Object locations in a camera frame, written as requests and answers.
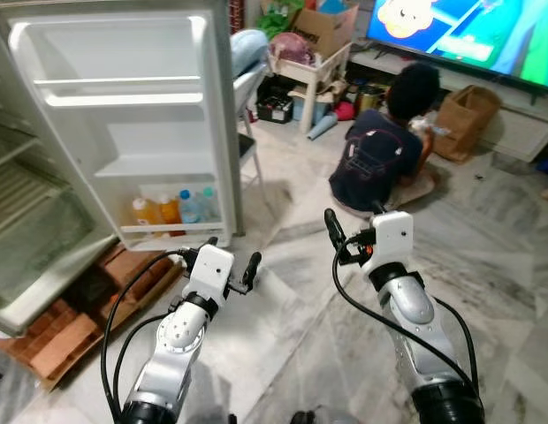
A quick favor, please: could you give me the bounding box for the white fridge door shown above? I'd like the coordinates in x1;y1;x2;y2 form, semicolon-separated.
7;9;245;254

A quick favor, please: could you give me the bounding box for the clear bottle with teal cap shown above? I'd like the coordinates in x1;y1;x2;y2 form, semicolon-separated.
200;186;221;223

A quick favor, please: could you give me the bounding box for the clear bottle with blue cap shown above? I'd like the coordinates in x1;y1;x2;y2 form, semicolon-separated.
179;189;203;224

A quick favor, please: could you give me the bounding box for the orange juice bottle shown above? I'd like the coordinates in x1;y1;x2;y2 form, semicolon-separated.
159;195;183;236
132;198;161;236

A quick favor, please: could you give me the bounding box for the child in dark shirt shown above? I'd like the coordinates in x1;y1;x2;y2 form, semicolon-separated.
329;62;445;217

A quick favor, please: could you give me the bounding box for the beige floor mat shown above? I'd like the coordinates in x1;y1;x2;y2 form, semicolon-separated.
332;168;439;218

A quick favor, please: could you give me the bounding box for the light blue cone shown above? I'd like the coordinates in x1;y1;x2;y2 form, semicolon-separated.
306;110;342;141

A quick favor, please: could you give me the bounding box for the grey folding chair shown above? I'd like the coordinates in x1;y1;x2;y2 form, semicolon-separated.
233;62;268;192

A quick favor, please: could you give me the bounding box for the golden metal can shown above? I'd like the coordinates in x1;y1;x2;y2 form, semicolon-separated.
355;84;386;115

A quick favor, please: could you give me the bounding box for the brown paper bag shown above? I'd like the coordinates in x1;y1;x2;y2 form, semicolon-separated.
432;85;503;163

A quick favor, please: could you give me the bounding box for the black storage box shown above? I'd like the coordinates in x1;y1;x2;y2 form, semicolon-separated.
255;78;298;124

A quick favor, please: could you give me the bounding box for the white television cabinet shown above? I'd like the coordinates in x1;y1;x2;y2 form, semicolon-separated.
349;48;548;165

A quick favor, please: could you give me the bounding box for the pink bag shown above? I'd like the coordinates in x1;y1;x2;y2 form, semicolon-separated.
270;33;316;68

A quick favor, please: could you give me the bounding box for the brown cardboard box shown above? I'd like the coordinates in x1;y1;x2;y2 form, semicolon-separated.
291;4;360;59

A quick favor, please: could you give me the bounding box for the light blue cloth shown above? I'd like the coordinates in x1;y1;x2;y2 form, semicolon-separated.
230;28;270;82

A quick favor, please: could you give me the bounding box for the flat screen television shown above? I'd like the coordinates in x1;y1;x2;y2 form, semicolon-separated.
366;0;548;93

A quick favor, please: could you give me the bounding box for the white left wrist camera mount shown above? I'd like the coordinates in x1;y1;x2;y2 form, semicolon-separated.
180;244;235;307

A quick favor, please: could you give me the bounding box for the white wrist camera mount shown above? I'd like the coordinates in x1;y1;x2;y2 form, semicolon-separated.
180;244;235;307
366;210;415;267

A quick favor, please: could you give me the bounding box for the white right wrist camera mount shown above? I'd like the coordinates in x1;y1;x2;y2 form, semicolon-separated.
366;210;415;267

